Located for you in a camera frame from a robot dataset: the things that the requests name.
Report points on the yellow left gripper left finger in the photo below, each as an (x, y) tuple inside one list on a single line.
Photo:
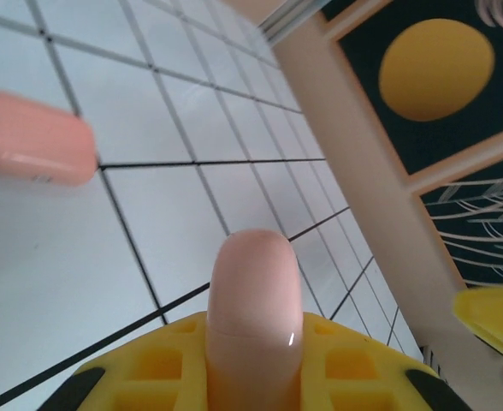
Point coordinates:
[(193, 355)]

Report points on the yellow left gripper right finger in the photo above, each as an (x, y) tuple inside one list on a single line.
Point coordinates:
[(315, 355)]

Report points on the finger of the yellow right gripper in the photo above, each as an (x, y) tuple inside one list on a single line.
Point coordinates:
[(499, 317)]

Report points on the pink round charging case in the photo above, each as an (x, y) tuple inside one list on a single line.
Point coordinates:
[(253, 299)]

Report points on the pink rounded square charging case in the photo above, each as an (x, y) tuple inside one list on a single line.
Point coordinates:
[(33, 137)]

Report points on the teal panel feather leaves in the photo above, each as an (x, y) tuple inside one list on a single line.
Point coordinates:
[(482, 222)]

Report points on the teal panel yellow oval feathers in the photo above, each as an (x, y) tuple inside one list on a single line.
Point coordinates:
[(435, 73)]

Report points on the aluminium corner post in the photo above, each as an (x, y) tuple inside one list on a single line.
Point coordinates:
[(285, 17)]

